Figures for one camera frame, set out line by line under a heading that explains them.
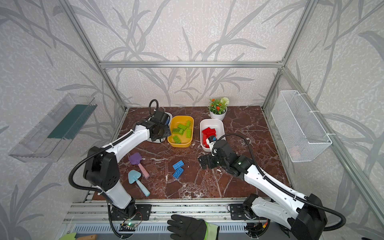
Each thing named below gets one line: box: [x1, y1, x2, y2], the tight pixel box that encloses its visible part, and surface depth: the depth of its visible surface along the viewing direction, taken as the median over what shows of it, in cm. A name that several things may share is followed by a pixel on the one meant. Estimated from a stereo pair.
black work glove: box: [167, 214, 220, 240], surface depth 70 cm
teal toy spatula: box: [128, 170, 151, 197], surface depth 83 cm
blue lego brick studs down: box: [172, 167, 184, 180], surface depth 87 cm
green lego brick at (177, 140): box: [173, 135, 182, 144], surface depth 101 cm
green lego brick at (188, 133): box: [185, 129, 192, 139], surface depth 105 cm
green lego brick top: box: [177, 123, 187, 131], surface depth 108 cm
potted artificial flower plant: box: [207, 97, 230, 120], surface depth 104 cm
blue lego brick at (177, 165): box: [172, 159, 185, 170], surface depth 91 cm
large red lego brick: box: [202, 127, 217, 139], surface depth 104 cm
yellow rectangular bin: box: [167, 115, 195, 148], surface depth 104 cm
